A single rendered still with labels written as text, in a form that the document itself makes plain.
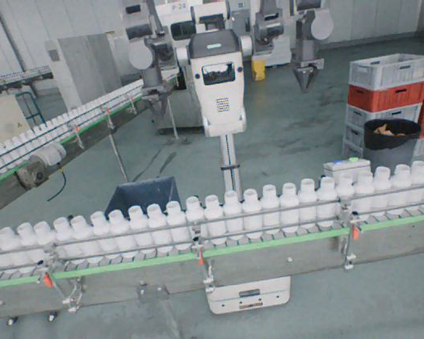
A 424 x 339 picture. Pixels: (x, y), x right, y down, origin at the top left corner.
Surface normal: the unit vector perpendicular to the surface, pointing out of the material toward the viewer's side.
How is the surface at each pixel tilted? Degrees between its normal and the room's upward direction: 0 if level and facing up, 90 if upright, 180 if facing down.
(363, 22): 90
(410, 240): 90
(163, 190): 90
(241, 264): 90
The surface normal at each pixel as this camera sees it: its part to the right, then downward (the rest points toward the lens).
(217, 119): 0.07, 0.48
